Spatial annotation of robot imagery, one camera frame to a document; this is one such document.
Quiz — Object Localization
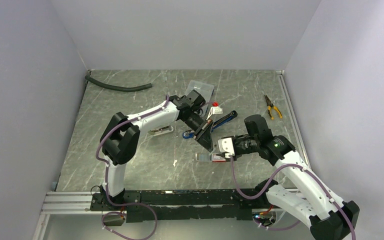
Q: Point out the small beige white stapler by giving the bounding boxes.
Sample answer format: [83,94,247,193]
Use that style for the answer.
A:
[148,125,174,136]

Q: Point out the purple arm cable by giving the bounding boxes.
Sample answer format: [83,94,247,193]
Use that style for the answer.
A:
[94,94,171,240]
[229,155,357,240]

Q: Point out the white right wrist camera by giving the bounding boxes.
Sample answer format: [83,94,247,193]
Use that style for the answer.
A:
[217,136,235,152]

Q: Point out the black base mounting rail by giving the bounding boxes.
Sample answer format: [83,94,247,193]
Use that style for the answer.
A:
[90,188,271,223]

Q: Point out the yellow handled pliers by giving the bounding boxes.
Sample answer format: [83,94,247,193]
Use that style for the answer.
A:
[264,94,283,120]

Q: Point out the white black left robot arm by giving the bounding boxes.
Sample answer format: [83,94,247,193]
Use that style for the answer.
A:
[95,90,214,210]

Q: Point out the clear plastic screw organizer box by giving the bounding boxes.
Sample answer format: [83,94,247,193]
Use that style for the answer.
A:
[185,80,215,102]

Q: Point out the dark corrugated hose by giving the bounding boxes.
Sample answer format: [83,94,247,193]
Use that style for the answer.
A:
[84,74,153,93]

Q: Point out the blue black stapler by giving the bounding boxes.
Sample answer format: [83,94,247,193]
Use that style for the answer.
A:
[182,110,239,140]

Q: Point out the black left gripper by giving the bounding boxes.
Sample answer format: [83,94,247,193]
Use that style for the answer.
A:
[181,112,215,154]

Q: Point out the red white staples box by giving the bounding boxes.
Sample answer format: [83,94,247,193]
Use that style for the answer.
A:
[195,153,227,163]

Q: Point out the aluminium frame rail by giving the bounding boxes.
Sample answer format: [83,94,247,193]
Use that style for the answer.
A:
[40,187,333,216]

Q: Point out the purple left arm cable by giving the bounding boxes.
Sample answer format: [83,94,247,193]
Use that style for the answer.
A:
[94,94,171,240]

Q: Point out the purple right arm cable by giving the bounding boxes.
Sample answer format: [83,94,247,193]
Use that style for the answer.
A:
[229,155,357,240]

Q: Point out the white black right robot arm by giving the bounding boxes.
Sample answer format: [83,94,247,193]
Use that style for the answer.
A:
[217,114,360,240]

